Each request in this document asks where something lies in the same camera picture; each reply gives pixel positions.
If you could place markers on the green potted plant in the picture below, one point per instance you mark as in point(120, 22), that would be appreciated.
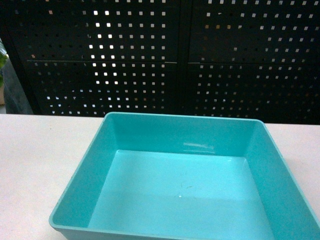
point(3, 59)

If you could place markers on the black perforated metal panel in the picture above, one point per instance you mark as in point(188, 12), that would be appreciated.
point(256, 59)

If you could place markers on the turquoise plastic tray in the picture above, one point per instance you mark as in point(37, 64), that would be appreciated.
point(175, 177)

